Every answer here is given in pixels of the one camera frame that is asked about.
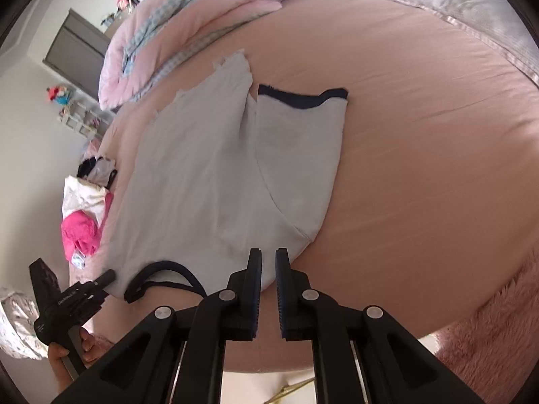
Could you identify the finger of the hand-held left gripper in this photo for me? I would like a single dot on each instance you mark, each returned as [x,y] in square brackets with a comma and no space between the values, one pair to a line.
[103,280]

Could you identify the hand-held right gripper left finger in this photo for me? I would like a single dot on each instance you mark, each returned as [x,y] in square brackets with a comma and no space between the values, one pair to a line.
[252,294]

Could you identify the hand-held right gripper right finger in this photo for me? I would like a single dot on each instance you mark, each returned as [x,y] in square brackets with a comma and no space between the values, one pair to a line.
[283,298]

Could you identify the white t-shirt with navy trim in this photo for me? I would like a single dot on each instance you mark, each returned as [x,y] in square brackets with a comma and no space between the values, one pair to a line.
[189,176]

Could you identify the black and white clothes pile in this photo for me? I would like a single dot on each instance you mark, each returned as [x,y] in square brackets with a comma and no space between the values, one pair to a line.
[99,168]

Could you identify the person's left hand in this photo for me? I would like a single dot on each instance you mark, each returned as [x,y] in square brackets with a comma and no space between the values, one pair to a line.
[88,345]

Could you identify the small printed white cloth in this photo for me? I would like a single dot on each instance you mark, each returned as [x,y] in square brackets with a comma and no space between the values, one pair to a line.
[78,259]

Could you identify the patterned white cloth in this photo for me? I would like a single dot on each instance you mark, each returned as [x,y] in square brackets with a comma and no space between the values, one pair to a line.
[17,324]

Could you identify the hot pink garment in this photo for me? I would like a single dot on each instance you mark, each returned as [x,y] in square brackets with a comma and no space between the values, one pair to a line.
[80,231]

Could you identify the cream garment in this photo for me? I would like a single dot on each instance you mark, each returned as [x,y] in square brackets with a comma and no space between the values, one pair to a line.
[82,197]

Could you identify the white shelf unit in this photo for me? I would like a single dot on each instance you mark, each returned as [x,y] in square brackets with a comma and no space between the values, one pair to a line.
[78,122]

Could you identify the red and blue plush toy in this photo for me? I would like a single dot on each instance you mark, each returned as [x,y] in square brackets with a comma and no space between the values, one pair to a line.
[58,94]

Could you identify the pink bed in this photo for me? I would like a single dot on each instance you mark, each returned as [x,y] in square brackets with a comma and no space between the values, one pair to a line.
[421,155]

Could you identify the grey door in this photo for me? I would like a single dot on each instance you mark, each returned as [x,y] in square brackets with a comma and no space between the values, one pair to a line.
[71,50]

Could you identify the small red doll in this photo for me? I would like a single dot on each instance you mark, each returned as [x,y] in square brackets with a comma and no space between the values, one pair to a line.
[124,2]

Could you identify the pink checked quilt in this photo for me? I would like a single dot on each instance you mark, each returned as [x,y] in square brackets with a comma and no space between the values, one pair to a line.
[261,4]

